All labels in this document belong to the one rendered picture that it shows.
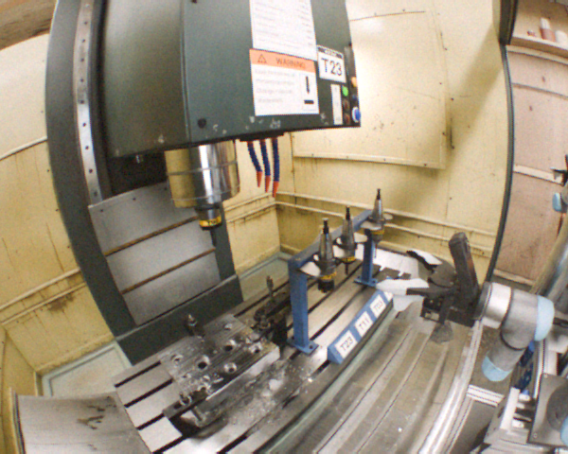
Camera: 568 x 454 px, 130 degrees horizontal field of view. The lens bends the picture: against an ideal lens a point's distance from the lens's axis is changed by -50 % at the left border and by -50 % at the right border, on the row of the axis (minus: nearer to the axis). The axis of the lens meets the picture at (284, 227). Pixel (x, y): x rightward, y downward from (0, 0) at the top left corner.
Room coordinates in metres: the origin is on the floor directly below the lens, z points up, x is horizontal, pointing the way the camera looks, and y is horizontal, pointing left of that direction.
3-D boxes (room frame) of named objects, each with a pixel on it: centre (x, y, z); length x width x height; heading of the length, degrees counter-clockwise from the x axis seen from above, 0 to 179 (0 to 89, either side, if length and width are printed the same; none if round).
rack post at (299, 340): (0.59, -0.02, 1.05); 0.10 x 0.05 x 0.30; 45
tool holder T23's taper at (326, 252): (0.59, -0.10, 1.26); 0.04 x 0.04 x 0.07
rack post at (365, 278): (0.90, -0.33, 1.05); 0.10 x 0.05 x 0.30; 45
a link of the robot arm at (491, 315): (0.24, -0.35, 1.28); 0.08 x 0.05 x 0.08; 133
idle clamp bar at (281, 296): (0.78, 0.04, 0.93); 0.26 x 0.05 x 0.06; 140
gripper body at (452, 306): (0.30, -0.29, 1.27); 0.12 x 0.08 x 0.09; 43
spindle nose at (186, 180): (0.54, 0.16, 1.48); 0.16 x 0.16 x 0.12
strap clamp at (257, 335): (0.58, 0.08, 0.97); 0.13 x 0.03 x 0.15; 135
